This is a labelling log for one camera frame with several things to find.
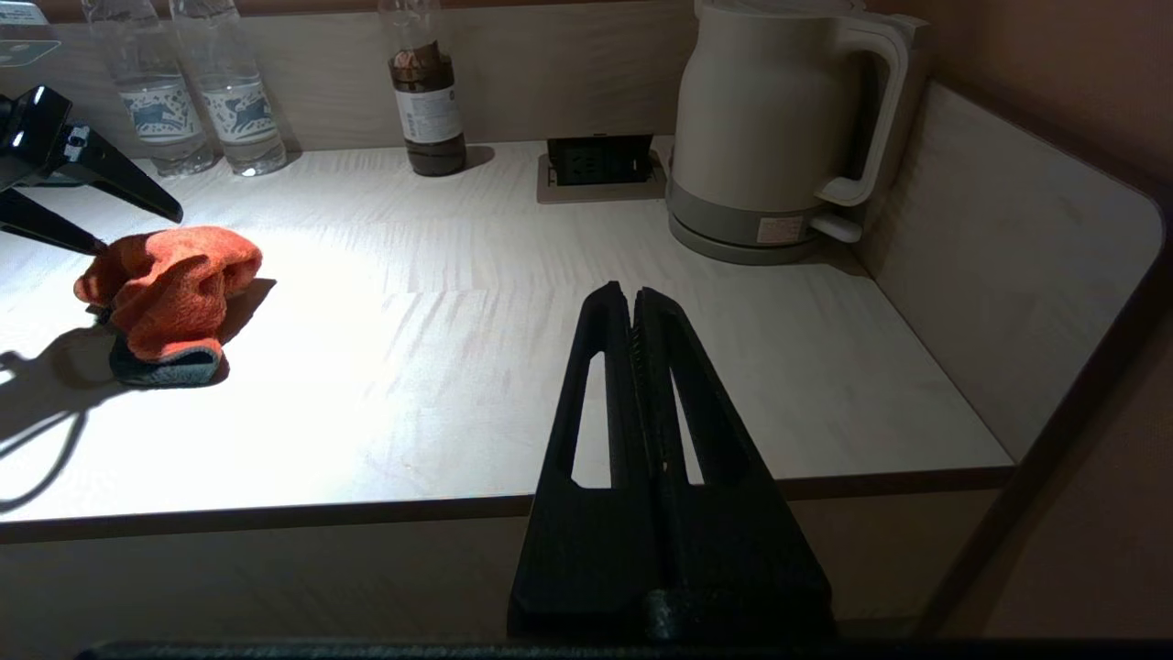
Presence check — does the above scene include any white electric kettle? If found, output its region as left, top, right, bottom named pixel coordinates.
left=666, top=0, right=928, bottom=247

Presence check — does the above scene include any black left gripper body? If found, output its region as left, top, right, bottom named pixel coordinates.
left=0, top=85, right=89, bottom=192

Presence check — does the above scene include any small dark drink bottle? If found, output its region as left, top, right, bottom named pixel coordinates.
left=378, top=0, right=469, bottom=178

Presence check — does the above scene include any recessed black socket box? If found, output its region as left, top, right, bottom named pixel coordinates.
left=537, top=134, right=668, bottom=204

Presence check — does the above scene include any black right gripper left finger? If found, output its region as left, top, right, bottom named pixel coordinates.
left=509, top=281, right=663, bottom=641

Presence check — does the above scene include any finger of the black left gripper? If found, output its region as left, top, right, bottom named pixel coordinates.
left=55, top=128, right=184, bottom=225
left=0, top=188, right=109, bottom=258

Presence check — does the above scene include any grey kettle base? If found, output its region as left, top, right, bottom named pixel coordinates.
left=666, top=179, right=864, bottom=267

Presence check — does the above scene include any clear water bottle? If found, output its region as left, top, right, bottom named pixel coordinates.
left=170, top=0, right=289, bottom=177
left=81, top=0, right=217, bottom=178

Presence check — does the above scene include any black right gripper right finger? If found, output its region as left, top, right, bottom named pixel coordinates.
left=632, top=287, right=836, bottom=641

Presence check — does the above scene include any orange microfibre cloth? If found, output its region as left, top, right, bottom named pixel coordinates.
left=73, top=225, right=265, bottom=389

